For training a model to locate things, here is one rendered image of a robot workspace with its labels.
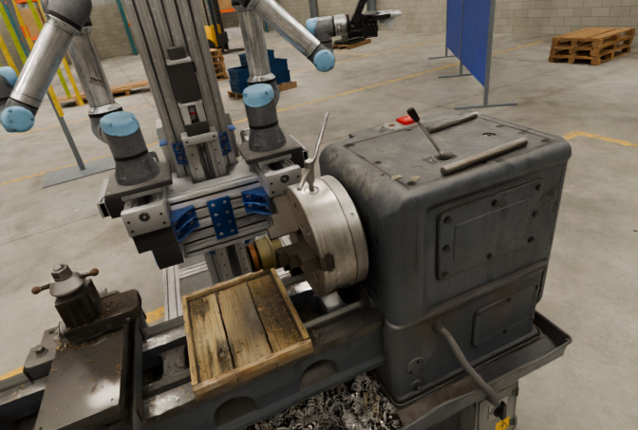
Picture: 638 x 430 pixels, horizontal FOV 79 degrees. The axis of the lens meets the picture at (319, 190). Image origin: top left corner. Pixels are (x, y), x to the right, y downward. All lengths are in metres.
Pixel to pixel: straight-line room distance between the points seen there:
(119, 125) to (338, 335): 0.97
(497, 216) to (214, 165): 1.07
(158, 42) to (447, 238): 1.20
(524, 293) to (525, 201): 0.35
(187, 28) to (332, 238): 1.00
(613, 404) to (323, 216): 1.64
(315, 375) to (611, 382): 1.47
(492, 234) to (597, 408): 1.21
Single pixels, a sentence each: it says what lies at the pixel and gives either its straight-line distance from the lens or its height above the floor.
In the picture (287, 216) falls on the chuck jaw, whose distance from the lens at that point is 1.06.
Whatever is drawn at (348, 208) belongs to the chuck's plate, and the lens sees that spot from 0.96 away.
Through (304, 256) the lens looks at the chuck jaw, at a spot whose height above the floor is 1.12.
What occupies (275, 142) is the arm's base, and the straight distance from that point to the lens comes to 1.52.
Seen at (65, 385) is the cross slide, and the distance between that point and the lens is 1.13.
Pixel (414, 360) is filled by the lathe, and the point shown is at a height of 0.70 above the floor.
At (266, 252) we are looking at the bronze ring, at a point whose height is 1.10.
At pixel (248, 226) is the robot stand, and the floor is 0.87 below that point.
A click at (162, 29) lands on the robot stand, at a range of 1.60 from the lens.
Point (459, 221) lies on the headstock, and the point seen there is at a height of 1.13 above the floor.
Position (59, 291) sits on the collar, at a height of 1.13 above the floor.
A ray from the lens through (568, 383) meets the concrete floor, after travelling 2.23.
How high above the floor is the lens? 1.68
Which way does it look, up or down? 27 degrees down
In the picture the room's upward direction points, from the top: 8 degrees counter-clockwise
